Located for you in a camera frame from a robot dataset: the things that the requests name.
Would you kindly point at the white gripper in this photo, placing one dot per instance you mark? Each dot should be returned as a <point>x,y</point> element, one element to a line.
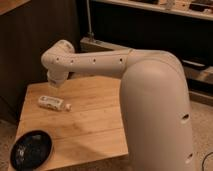
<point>56,79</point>

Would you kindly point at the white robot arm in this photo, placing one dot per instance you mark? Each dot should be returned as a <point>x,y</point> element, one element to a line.
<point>153,95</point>

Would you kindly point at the white plastic bottle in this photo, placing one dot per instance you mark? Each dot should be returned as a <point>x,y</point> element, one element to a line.
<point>53,103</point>

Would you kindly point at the black ceramic bowl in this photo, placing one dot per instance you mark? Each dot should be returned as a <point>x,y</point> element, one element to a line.
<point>31,150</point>

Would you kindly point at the wooden shelf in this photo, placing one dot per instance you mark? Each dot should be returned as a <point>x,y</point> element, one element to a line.
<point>186,8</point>

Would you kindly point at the metal pole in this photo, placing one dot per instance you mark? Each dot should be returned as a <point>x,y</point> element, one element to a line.
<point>90,32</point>

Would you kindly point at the wooden table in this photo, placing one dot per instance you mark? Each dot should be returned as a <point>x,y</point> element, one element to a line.
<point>91,130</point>

